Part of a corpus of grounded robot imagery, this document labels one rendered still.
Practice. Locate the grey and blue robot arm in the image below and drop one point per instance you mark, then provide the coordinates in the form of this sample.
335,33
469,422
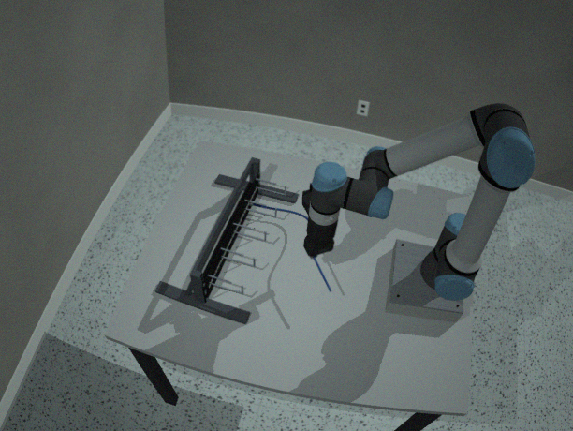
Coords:
451,268

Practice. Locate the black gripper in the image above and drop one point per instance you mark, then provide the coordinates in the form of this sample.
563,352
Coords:
317,230

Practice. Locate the black metal rack with patch panel and cable rings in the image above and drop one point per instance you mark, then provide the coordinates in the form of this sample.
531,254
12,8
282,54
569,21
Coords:
202,283

